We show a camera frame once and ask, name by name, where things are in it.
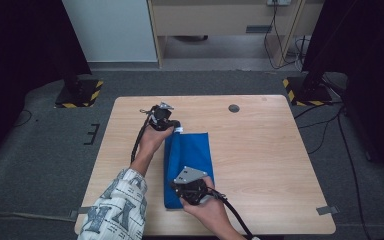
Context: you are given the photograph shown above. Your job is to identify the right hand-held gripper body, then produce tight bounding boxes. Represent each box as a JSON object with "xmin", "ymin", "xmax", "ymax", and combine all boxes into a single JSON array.
[{"xmin": 173, "ymin": 165, "xmax": 212, "ymax": 206}]

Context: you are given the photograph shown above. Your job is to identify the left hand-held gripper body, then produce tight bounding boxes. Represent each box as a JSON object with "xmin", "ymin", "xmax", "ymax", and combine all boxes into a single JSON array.
[{"xmin": 139, "ymin": 102, "xmax": 175, "ymax": 132}]

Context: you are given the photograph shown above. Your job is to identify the blue cloth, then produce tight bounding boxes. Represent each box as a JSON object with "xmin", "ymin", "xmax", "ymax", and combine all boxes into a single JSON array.
[{"xmin": 162, "ymin": 126, "xmax": 216, "ymax": 211}]

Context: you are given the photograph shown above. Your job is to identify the person's left hand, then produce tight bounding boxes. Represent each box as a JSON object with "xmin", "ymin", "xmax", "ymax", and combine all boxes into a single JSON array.
[{"xmin": 138, "ymin": 125, "xmax": 175, "ymax": 164}]

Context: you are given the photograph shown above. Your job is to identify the person's right hand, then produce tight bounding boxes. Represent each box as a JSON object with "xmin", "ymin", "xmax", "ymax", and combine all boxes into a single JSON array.
[{"xmin": 180, "ymin": 176, "xmax": 238, "ymax": 235}]

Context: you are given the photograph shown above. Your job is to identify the black yellow-striped stand base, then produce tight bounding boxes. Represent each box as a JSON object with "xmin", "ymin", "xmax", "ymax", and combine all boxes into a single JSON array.
[
  {"xmin": 282, "ymin": 76, "xmax": 334, "ymax": 107},
  {"xmin": 54, "ymin": 78, "xmax": 105, "ymax": 109}
]

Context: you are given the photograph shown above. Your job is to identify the dark object under desk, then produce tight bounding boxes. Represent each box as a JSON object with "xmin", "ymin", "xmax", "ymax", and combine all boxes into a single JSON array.
[{"xmin": 172, "ymin": 34, "xmax": 210, "ymax": 43}]

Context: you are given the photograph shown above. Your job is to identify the grey tape piece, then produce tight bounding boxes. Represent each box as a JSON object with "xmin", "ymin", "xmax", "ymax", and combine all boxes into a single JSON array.
[
  {"xmin": 69, "ymin": 206, "xmax": 93, "ymax": 220},
  {"xmin": 315, "ymin": 205, "xmax": 341, "ymax": 216}
]

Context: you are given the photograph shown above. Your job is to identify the white panel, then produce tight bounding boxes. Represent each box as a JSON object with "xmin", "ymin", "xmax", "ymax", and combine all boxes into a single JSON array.
[{"xmin": 61, "ymin": 0, "xmax": 158, "ymax": 64}]

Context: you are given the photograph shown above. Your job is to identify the beige wooden desk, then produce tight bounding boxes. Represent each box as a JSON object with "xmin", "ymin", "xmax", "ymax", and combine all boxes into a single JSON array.
[{"xmin": 146, "ymin": 0, "xmax": 326, "ymax": 70}]

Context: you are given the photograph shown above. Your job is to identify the black curtain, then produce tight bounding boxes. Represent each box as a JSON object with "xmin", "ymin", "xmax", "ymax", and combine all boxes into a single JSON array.
[
  {"xmin": 301, "ymin": 0, "xmax": 384, "ymax": 183},
  {"xmin": 0, "ymin": 0, "xmax": 93, "ymax": 174}
]

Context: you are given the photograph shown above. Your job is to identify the left hand-held gripper cable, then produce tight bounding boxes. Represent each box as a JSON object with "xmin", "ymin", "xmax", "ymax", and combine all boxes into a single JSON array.
[{"xmin": 130, "ymin": 108, "xmax": 155, "ymax": 165}]

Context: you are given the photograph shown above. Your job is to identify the hand-held gripper cable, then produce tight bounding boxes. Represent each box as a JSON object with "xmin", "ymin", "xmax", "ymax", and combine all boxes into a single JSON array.
[
  {"xmin": 130, "ymin": 108, "xmax": 155, "ymax": 165},
  {"xmin": 209, "ymin": 187, "xmax": 261, "ymax": 240}
]

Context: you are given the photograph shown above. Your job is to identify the right hand-held gripper cable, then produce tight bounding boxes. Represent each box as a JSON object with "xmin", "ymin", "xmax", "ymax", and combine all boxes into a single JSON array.
[{"xmin": 209, "ymin": 187, "xmax": 261, "ymax": 240}]

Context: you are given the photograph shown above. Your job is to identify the black hanging cables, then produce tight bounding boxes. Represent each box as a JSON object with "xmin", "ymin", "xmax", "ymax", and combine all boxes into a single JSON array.
[{"xmin": 262, "ymin": 3, "xmax": 309, "ymax": 72}]

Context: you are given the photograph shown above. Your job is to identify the thin black floor cable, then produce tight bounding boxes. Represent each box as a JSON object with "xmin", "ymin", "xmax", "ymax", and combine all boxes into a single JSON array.
[{"xmin": 12, "ymin": 109, "xmax": 33, "ymax": 128}]

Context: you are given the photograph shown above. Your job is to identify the long black floor cable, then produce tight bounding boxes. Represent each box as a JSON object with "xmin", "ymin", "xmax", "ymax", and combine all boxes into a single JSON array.
[{"xmin": 336, "ymin": 111, "xmax": 373, "ymax": 240}]

